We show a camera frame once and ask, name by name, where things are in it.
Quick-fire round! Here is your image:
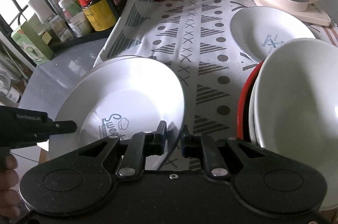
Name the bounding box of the red and black bowl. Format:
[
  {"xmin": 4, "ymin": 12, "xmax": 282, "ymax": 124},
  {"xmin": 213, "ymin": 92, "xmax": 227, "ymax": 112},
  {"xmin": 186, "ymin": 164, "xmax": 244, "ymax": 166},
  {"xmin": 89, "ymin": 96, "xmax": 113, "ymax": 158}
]
[{"xmin": 237, "ymin": 62, "xmax": 263, "ymax": 143}]

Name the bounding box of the white Sweet printed plate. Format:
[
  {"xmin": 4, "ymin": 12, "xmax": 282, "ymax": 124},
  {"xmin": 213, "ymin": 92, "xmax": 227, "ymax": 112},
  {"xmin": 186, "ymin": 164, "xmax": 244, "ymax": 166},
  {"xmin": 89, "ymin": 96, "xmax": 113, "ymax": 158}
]
[{"xmin": 49, "ymin": 56, "xmax": 186, "ymax": 170}]

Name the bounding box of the large white bowl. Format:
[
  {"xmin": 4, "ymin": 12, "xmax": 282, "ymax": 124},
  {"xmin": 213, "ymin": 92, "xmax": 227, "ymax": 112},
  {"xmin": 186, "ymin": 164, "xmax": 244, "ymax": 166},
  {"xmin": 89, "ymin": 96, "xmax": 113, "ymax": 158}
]
[{"xmin": 254, "ymin": 38, "xmax": 337, "ymax": 210}]

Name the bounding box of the white Bakery printed plate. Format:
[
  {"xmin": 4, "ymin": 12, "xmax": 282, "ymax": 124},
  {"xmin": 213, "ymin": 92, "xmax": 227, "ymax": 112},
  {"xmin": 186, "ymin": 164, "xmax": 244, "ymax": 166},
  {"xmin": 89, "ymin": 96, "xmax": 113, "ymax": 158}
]
[{"xmin": 230, "ymin": 6, "xmax": 315, "ymax": 63}]

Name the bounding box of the person's left hand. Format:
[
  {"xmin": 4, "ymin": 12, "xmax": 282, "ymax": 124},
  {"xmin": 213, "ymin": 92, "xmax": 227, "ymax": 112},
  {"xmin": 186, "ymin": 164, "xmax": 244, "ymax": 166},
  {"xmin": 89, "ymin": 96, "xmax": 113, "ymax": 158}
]
[{"xmin": 1, "ymin": 154, "xmax": 20, "ymax": 219}]

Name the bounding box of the green carton box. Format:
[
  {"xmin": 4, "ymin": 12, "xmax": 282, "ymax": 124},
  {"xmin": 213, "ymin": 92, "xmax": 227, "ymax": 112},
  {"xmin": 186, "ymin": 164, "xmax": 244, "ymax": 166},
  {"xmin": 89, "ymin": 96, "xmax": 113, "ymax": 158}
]
[{"xmin": 11, "ymin": 21, "xmax": 54, "ymax": 66}]

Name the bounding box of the patterned white table cloth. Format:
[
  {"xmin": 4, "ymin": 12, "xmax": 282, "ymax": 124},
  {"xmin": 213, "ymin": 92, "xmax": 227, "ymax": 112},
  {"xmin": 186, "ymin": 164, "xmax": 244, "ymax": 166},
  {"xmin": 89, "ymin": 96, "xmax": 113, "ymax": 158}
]
[{"xmin": 92, "ymin": 0, "xmax": 338, "ymax": 171}]

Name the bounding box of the white lid seasoning jar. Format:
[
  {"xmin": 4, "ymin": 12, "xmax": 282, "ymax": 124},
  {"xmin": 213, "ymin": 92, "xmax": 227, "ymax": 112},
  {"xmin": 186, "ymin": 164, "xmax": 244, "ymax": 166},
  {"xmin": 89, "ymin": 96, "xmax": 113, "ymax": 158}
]
[{"xmin": 59, "ymin": 0, "xmax": 93, "ymax": 38}]

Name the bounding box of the cream kettle base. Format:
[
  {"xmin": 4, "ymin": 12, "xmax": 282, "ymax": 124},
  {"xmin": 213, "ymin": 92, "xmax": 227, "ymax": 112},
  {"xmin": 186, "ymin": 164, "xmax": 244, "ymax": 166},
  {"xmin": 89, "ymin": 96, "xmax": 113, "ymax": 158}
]
[{"xmin": 254, "ymin": 0, "xmax": 331, "ymax": 26}]

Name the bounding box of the black wire rack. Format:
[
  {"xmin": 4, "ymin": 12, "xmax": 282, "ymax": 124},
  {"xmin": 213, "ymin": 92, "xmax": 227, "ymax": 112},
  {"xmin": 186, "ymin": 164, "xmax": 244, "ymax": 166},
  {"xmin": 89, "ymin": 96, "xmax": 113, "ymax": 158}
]
[{"xmin": 21, "ymin": 0, "xmax": 127, "ymax": 64}]

